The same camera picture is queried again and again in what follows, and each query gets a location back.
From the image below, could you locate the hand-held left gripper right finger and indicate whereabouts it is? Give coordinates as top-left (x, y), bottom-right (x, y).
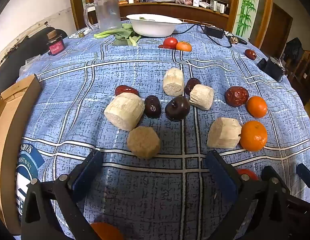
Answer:
top-left (204, 149), bottom-right (289, 240)

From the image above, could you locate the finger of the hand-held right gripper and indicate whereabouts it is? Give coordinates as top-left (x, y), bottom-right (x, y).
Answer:
top-left (261, 166), bottom-right (291, 193)
top-left (296, 163), bottom-right (310, 203)

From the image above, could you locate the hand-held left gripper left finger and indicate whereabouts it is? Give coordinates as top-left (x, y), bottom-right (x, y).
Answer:
top-left (21, 149), bottom-right (104, 240)

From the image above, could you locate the red tomato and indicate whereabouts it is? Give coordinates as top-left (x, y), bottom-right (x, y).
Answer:
top-left (159, 37), bottom-right (179, 50)
top-left (236, 169), bottom-right (259, 181)

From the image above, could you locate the pale sugarcane piece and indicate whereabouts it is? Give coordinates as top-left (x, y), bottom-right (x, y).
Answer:
top-left (104, 92), bottom-right (145, 132)
top-left (189, 84), bottom-right (214, 111)
top-left (207, 117), bottom-right (242, 149)
top-left (163, 68), bottom-right (185, 97)

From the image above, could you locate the cardboard box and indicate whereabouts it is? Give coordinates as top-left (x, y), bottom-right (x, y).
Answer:
top-left (0, 74), bottom-right (42, 232)

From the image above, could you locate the dark purple plum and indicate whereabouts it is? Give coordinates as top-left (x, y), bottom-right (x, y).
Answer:
top-left (165, 95), bottom-right (191, 121)

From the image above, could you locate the dark red jujube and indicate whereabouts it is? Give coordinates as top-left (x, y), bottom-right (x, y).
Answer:
top-left (185, 78), bottom-right (202, 96)
top-left (144, 95), bottom-right (162, 119)

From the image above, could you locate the wooden chair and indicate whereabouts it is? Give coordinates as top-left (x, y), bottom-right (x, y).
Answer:
top-left (286, 50), bottom-right (310, 105)

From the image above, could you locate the black device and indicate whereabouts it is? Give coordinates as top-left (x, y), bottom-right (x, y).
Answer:
top-left (257, 57), bottom-right (286, 82)

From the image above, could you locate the crumpled clear plastic bag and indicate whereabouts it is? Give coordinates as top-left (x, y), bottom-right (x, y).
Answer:
top-left (19, 55), bottom-right (41, 77)

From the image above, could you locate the blue plaid tablecloth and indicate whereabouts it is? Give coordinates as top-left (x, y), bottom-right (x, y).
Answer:
top-left (16, 20), bottom-right (310, 240)

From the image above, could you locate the black bag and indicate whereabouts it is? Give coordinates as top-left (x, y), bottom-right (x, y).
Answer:
top-left (285, 37), bottom-right (304, 64)

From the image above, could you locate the jar with pink label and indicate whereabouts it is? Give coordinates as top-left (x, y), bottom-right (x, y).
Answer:
top-left (46, 29), bottom-right (65, 56)

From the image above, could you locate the black and gold plug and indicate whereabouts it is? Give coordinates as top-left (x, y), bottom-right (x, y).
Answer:
top-left (225, 33), bottom-right (248, 45)

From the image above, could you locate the black chair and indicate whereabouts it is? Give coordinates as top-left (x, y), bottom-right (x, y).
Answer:
top-left (0, 26), bottom-right (68, 93)

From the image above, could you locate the green leafy vegetable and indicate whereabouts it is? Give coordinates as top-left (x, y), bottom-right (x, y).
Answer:
top-left (93, 23), bottom-right (142, 47)

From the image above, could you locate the brown door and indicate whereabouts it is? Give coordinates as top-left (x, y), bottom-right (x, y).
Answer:
top-left (260, 2), bottom-right (293, 52)

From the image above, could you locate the black power adapter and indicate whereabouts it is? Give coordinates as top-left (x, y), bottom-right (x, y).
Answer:
top-left (203, 25), bottom-right (225, 39)

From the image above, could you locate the white bowl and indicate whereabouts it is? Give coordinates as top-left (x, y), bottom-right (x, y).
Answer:
top-left (126, 14), bottom-right (183, 37)

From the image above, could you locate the clear glass mug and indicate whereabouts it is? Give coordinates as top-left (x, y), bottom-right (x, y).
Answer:
top-left (83, 0), bottom-right (122, 30)

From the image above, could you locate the wooden cabinet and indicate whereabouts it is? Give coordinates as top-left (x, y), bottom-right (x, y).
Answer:
top-left (68, 0), bottom-right (274, 47)

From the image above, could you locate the bamboo wall decal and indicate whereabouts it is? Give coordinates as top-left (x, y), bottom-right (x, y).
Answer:
top-left (235, 0), bottom-right (257, 37)

